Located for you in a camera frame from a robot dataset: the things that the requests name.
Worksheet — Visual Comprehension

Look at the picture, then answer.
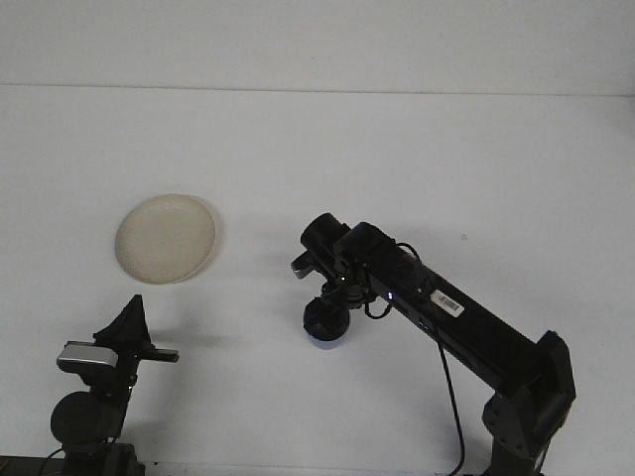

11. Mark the pale round plate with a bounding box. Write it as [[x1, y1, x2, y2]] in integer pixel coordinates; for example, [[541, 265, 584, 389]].
[[114, 192, 223, 287]]

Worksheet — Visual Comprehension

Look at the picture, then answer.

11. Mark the dark robot mounting platform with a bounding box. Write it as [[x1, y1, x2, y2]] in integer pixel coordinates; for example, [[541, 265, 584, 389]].
[[0, 453, 68, 476]]

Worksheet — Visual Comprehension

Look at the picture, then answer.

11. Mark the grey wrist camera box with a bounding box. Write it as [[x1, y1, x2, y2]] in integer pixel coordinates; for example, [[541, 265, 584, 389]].
[[56, 340, 120, 371], [290, 252, 318, 282]]

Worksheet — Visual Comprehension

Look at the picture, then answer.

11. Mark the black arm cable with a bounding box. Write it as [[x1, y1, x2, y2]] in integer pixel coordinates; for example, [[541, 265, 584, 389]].
[[41, 447, 68, 476], [364, 240, 467, 476]]

